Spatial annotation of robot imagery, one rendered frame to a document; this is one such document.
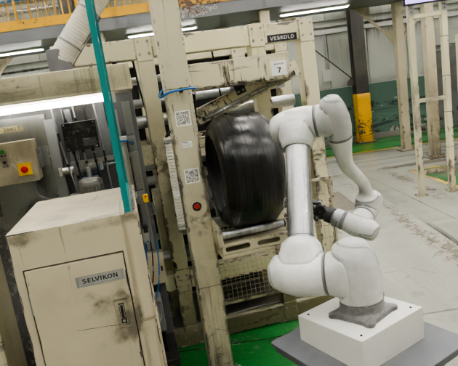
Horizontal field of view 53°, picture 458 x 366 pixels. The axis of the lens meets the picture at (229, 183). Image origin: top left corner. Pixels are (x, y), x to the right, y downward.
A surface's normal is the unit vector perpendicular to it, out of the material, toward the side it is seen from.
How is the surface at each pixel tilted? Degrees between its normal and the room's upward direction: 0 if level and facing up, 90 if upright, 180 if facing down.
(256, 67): 90
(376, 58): 90
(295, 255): 55
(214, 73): 90
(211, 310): 90
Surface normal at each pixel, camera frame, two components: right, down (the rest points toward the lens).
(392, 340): 0.54, 0.08
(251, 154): 0.15, -0.23
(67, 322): 0.22, 0.15
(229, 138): -0.19, -0.48
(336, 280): -0.40, 0.15
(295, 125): -0.36, -0.22
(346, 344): -0.84, 0.22
